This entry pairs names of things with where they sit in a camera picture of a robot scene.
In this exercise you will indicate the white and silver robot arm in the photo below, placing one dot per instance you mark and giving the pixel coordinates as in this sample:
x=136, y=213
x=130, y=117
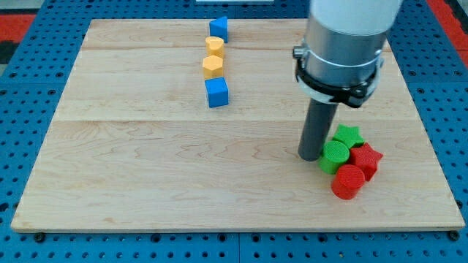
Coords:
x=339, y=59

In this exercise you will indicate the blue triangle block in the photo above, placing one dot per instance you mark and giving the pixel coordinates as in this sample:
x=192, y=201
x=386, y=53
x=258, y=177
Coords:
x=219, y=28

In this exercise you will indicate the blue cube block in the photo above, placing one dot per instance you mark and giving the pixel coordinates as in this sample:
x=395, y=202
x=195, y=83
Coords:
x=217, y=92

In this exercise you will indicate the wooden board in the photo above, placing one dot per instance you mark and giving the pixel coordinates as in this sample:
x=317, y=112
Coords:
x=133, y=146

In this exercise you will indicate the yellow hexagon block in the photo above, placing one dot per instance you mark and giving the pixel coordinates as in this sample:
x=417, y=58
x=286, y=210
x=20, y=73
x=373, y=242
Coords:
x=213, y=67

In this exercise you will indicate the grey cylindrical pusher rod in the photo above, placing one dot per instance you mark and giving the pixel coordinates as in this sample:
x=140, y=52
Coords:
x=315, y=130

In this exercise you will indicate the yellow heart block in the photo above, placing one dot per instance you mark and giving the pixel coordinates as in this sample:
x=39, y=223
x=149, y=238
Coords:
x=214, y=46

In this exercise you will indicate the green cylinder block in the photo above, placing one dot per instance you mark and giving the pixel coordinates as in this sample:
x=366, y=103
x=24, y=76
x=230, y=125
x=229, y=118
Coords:
x=334, y=154

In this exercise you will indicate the green star block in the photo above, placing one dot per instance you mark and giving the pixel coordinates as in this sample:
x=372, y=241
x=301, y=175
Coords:
x=349, y=135

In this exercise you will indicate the red cylinder block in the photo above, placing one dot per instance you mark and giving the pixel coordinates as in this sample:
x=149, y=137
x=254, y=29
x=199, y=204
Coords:
x=348, y=181

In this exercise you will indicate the red star block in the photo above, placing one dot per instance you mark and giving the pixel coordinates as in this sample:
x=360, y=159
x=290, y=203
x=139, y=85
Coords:
x=365, y=158

